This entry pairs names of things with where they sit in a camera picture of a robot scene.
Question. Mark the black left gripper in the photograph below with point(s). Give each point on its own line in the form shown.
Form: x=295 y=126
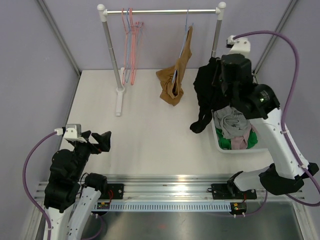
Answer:
x=103 y=141

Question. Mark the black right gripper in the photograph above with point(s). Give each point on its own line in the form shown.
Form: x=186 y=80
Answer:
x=219 y=71

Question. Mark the black tank top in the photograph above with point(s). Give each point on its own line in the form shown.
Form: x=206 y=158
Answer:
x=209 y=93

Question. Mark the grey tank top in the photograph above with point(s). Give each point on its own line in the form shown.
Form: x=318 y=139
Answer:
x=231 y=122

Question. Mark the brown tank top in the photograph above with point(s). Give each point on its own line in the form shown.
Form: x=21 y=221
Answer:
x=171 y=78

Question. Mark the blue hanger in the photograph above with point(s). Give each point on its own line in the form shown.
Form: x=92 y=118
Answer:
x=186 y=32
x=129 y=46

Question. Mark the pink tank top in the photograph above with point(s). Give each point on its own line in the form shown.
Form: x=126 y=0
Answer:
x=247 y=141

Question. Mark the green tank top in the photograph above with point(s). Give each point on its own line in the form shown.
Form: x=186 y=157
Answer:
x=223 y=143

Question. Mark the pink hanger with clothes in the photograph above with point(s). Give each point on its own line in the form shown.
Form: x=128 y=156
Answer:
x=138 y=40

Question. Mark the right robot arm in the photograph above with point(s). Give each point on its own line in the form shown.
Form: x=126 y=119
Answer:
x=259 y=104

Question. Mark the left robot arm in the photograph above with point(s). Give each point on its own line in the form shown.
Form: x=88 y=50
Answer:
x=67 y=204

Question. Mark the white plastic basket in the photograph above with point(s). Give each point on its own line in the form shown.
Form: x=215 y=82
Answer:
x=259 y=147

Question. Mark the white garment rack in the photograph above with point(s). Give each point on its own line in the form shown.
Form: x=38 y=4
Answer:
x=159 y=45

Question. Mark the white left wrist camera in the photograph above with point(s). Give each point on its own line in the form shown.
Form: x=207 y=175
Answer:
x=71 y=132

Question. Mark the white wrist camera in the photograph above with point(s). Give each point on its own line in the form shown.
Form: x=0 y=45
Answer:
x=238 y=46
x=71 y=132

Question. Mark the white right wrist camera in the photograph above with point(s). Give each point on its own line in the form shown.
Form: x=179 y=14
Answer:
x=238 y=46

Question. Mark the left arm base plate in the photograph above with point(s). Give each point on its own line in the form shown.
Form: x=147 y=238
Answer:
x=115 y=191

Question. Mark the aluminium front rail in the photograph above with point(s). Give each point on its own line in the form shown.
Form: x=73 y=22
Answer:
x=171 y=188

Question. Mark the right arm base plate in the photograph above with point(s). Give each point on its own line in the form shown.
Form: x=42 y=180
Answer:
x=220 y=191

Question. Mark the white slotted cable duct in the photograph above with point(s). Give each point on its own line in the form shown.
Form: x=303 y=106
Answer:
x=163 y=207

